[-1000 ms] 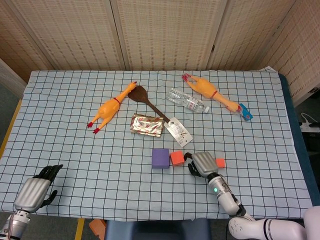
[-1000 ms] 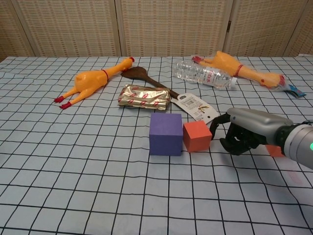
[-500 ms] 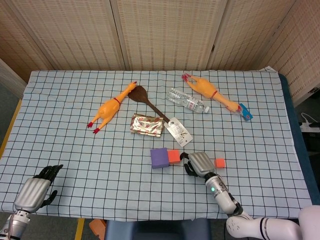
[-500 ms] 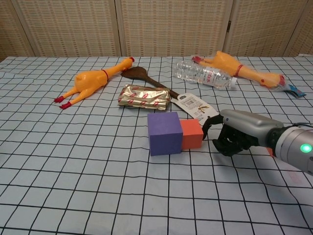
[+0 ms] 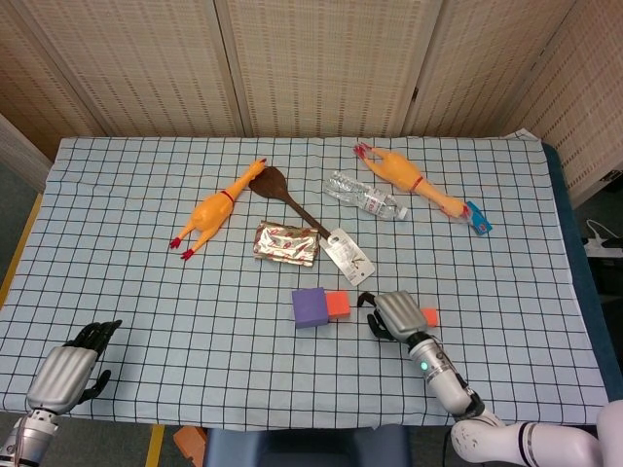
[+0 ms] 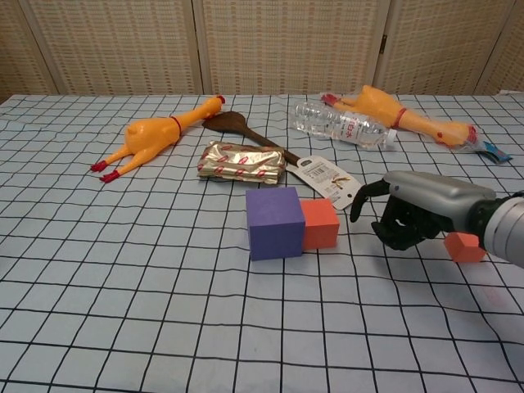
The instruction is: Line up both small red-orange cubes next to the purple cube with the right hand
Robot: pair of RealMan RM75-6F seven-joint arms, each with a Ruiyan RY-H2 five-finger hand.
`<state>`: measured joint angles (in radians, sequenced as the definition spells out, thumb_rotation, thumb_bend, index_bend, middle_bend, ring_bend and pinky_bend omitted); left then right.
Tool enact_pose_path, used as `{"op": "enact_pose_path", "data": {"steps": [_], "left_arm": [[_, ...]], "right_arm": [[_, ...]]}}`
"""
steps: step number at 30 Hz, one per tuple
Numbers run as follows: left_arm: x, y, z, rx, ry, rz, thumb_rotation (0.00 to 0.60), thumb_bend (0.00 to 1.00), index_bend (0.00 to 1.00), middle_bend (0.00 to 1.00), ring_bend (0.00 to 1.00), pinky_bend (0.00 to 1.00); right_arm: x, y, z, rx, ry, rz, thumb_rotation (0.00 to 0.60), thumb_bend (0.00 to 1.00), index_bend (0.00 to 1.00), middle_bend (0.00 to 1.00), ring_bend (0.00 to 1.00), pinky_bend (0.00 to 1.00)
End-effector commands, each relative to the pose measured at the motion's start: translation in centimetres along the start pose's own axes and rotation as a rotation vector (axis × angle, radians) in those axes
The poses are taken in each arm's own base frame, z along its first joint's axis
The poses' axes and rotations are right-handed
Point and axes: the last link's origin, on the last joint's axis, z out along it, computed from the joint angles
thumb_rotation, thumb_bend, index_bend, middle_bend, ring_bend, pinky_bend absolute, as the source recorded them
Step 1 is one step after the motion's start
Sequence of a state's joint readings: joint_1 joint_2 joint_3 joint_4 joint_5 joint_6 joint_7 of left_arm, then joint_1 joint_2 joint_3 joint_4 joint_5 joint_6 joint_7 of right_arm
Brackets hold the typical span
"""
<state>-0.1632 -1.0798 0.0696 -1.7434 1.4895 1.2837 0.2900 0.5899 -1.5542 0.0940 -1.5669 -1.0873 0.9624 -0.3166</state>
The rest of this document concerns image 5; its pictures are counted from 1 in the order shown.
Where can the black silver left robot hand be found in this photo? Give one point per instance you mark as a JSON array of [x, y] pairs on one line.
[[61, 379]]

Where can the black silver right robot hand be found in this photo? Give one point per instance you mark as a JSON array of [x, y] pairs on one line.
[[399, 316]]

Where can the small orange foam block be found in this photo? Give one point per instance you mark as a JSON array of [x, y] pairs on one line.
[[432, 317]]

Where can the large orange foam block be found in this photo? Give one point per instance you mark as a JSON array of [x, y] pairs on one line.
[[338, 305]]

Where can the white spatula tag card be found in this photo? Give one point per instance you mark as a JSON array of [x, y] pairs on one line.
[[348, 258]]

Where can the large purple foam block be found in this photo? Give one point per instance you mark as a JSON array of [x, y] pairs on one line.
[[309, 309]]

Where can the silver foil snack packet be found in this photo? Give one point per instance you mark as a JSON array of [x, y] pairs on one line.
[[286, 243]]

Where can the dark wooden spatula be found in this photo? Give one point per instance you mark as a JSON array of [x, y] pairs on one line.
[[270, 182]]

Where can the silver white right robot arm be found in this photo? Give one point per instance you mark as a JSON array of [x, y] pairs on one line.
[[445, 384]]

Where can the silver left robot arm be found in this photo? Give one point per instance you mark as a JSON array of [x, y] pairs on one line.
[[26, 438]]

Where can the blue checkered tablecloth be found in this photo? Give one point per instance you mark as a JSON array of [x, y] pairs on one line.
[[146, 292]]

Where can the blue snack packet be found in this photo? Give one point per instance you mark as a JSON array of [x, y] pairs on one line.
[[480, 222]]

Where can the clear plastic water bottle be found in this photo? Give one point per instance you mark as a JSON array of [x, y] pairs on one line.
[[360, 194]]

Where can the orange block on floor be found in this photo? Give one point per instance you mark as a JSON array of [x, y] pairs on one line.
[[190, 440]]

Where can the yellow rubber chicken toy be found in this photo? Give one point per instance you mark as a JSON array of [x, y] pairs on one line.
[[214, 214], [396, 170]]

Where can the dark blue chair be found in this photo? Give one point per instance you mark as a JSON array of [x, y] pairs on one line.
[[306, 447]]

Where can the blue padded table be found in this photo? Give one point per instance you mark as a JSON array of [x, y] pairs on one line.
[[564, 194]]

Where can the black box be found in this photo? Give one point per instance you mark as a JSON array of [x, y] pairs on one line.
[[607, 279]]

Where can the white power strip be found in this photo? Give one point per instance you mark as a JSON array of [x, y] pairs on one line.
[[603, 247]]

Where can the beige woven folding screen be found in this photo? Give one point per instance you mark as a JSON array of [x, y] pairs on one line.
[[316, 63]]

